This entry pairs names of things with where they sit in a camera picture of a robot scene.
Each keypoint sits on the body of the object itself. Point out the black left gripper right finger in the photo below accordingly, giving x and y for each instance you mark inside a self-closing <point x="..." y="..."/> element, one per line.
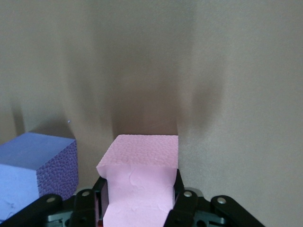
<point x="201" y="210"/>

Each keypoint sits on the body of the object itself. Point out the purple foam cube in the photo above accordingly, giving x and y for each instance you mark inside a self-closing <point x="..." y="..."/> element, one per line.
<point x="28" y="160"/>

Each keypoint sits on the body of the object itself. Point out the pink foam cube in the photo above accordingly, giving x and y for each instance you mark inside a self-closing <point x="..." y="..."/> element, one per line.
<point x="139" y="165"/>

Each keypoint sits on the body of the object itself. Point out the red foam cube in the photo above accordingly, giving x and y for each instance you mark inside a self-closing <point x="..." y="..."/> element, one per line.
<point x="100" y="224"/>

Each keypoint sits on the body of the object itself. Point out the large table cover mat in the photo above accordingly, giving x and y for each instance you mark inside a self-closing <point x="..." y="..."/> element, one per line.
<point x="189" y="59"/>

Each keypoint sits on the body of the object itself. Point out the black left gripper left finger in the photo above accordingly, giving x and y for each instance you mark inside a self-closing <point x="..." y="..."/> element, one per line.
<point x="59" y="210"/>

